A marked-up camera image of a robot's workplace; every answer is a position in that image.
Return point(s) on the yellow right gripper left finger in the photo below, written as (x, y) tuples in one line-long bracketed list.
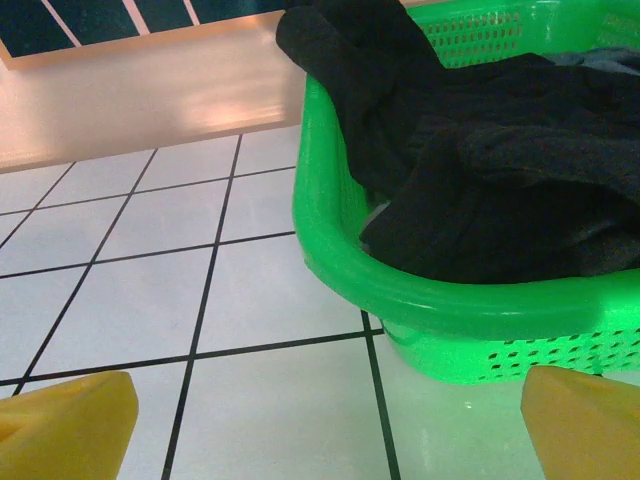
[(70, 425)]

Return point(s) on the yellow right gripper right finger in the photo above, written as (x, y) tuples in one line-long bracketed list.
[(585, 430)]

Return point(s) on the black t-shirt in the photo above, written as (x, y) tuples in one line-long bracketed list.
[(500, 150)]

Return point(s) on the green plastic laundry basket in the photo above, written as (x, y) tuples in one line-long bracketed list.
[(340, 270)]

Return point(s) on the grey-blue t-shirt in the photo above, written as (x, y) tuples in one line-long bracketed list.
[(610, 60)]

